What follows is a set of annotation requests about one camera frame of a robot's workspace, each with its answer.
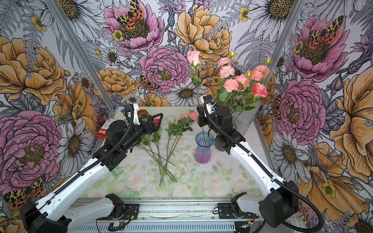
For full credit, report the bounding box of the pink rose bunch on table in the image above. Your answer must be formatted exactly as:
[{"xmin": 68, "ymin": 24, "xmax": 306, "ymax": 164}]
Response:
[{"xmin": 137, "ymin": 110, "xmax": 198, "ymax": 184}]

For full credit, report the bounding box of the blue purple glass vase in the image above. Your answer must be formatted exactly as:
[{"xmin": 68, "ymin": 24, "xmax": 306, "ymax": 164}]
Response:
[{"xmin": 194, "ymin": 131, "xmax": 215, "ymax": 164}]

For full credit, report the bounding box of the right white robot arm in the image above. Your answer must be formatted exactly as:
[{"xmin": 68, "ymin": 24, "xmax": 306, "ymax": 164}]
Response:
[{"xmin": 197, "ymin": 95, "xmax": 299, "ymax": 228}]

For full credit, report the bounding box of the silver metal box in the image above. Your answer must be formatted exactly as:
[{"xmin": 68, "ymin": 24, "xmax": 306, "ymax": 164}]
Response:
[{"xmin": 235, "ymin": 102, "xmax": 261, "ymax": 135}]

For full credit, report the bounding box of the white vent grille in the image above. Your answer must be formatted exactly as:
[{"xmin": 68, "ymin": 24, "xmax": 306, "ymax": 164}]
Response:
[{"xmin": 72, "ymin": 221, "xmax": 236, "ymax": 233}]

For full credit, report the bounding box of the red white snack box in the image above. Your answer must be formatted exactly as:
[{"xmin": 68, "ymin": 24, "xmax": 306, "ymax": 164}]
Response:
[{"xmin": 97, "ymin": 118, "xmax": 117, "ymax": 139}]

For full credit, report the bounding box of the aluminium front rail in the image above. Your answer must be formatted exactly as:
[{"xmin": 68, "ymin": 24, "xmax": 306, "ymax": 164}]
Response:
[{"xmin": 52, "ymin": 199, "xmax": 304, "ymax": 223}]

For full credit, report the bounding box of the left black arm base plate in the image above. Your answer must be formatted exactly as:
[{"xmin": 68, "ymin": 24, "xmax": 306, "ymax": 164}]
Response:
[{"xmin": 98, "ymin": 204, "xmax": 140, "ymax": 220}]

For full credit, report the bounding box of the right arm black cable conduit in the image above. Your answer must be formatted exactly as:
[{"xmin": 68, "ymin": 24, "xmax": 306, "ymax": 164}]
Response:
[{"xmin": 203, "ymin": 98, "xmax": 324, "ymax": 233}]

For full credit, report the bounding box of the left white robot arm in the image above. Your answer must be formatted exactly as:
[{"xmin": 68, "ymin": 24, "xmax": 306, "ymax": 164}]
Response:
[{"xmin": 20, "ymin": 104, "xmax": 163, "ymax": 233}]

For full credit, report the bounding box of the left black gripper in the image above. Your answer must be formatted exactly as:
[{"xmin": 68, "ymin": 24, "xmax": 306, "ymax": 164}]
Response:
[{"xmin": 120, "ymin": 114, "xmax": 164, "ymax": 151}]

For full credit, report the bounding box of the dark red flower stem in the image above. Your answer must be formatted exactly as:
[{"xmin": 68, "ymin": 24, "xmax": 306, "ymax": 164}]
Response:
[{"xmin": 137, "ymin": 109, "xmax": 149, "ymax": 117}]

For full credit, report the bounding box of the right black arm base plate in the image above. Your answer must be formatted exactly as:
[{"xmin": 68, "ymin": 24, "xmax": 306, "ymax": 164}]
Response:
[{"xmin": 217, "ymin": 203, "xmax": 258, "ymax": 219}]

